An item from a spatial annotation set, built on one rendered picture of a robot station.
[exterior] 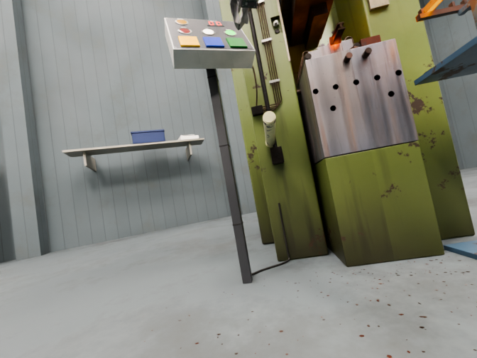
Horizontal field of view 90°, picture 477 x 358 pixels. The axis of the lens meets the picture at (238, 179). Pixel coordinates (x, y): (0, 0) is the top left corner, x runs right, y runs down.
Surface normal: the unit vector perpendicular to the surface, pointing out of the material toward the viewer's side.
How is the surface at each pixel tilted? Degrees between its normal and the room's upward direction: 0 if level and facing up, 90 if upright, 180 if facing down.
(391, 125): 90
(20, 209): 90
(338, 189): 90
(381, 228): 90
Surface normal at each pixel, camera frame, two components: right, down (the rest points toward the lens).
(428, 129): -0.14, -0.04
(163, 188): 0.30, -0.12
